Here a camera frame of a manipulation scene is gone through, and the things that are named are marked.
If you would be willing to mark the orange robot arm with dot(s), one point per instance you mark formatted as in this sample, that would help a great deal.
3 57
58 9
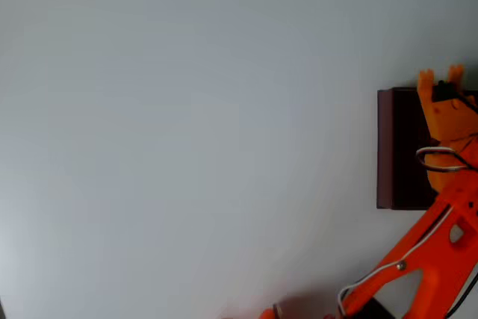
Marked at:
429 244

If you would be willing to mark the dark red open box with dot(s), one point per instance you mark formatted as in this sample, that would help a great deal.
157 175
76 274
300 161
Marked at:
399 147

